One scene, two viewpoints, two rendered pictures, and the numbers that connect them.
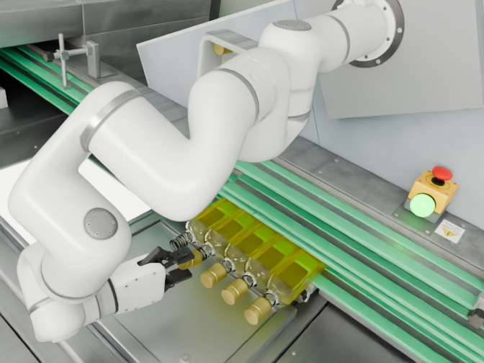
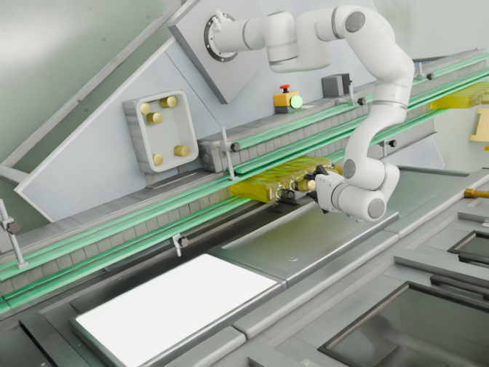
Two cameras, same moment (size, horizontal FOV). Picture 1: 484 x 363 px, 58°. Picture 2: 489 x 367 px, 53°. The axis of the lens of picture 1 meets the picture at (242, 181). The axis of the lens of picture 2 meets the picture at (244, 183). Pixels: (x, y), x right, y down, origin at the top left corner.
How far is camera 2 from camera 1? 1.47 m
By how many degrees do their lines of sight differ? 64
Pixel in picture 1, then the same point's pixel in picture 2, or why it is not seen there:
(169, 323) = (332, 229)
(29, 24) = not seen: outside the picture
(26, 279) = (371, 164)
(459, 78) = not seen: hidden behind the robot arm
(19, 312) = (328, 293)
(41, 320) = (392, 168)
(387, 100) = (249, 69)
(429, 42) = not seen: hidden behind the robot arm
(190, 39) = (90, 134)
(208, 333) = (338, 217)
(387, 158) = (255, 105)
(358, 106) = (239, 83)
